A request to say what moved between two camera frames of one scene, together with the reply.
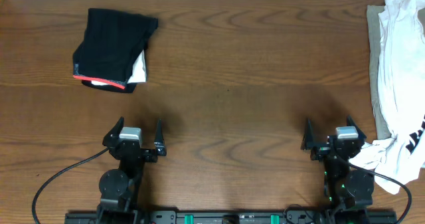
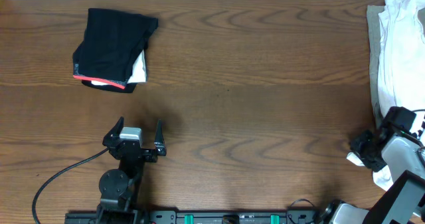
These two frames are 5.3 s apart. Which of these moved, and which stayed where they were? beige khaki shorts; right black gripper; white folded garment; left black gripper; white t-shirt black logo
Moved: right black gripper
Stayed: white t-shirt black logo; left black gripper; white folded garment; beige khaki shorts
